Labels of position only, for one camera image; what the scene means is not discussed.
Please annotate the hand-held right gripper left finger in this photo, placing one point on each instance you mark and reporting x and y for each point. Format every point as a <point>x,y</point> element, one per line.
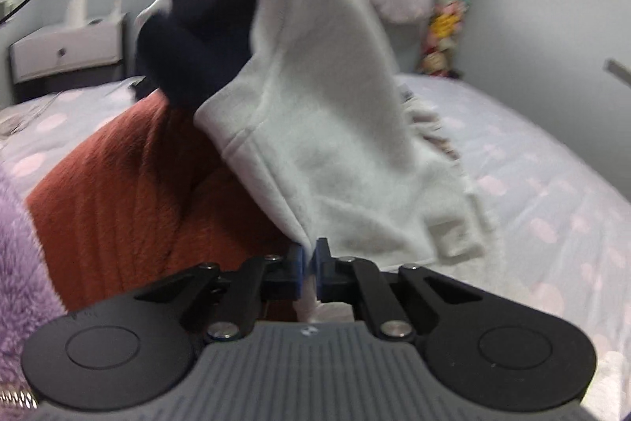
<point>296,270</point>

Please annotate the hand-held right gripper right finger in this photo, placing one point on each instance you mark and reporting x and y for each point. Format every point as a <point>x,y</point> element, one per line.
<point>323,268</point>

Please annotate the white sweatshirt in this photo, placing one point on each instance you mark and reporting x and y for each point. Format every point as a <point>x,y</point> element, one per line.
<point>335,130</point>

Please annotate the navy blue shirt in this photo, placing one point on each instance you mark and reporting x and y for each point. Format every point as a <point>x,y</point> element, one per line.
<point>197,31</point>

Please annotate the rust orange knit cloth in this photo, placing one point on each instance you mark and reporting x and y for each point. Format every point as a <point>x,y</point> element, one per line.
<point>123,204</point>

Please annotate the polka dot bed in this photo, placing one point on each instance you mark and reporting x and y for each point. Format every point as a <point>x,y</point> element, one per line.
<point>542,184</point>

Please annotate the hanging stuffed toy holder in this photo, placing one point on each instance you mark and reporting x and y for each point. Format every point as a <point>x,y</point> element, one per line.
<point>446,21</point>

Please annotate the purple fleece robe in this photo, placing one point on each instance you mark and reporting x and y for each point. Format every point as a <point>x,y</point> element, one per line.
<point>19,278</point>

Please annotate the small clear bottle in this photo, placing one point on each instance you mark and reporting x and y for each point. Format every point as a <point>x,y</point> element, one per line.
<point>116,6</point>

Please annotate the white nightstand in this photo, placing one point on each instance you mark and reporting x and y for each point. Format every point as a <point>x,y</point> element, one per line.
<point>64,51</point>

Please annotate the white tissue roll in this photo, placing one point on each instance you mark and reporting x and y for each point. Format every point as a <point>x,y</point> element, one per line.
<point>77,11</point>

